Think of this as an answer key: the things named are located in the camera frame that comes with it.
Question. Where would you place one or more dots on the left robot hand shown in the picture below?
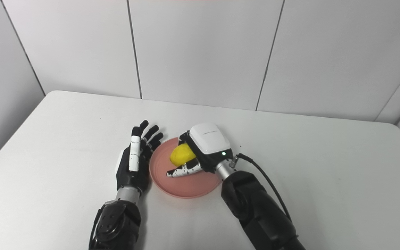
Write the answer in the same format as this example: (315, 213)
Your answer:
(135, 159)

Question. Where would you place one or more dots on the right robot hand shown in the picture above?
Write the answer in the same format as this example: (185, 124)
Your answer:
(205, 149)

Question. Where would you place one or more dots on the yellow lemon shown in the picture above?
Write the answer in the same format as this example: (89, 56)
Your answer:
(181, 155)

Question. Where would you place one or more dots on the pink round plate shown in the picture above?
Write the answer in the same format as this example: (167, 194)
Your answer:
(186, 180)

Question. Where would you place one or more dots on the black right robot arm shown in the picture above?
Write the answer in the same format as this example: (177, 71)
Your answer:
(259, 211)

